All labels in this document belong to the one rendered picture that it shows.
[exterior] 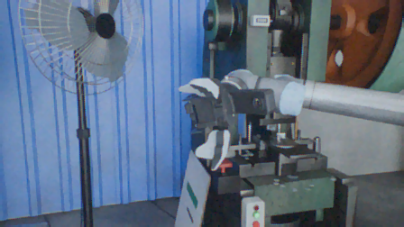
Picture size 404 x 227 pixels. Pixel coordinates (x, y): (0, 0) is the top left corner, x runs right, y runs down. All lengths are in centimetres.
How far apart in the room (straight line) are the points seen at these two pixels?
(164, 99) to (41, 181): 106
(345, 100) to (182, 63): 187
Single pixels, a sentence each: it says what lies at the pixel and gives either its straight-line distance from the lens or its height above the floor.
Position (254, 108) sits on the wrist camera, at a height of 109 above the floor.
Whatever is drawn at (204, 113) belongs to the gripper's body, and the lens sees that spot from 63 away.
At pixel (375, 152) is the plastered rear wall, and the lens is 375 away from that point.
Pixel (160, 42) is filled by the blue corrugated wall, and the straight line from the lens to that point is 258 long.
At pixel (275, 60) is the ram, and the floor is 115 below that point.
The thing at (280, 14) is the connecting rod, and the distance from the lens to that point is 153.
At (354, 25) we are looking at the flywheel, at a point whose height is 131.
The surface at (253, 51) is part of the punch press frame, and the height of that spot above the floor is 119.
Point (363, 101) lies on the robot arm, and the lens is 90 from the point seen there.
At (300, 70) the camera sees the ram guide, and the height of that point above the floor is 111.
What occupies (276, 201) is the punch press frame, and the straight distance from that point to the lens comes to 150.
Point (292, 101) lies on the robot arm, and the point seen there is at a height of 108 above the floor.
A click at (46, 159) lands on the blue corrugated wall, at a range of 269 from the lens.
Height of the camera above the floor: 119
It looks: 10 degrees down
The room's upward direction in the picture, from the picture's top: straight up
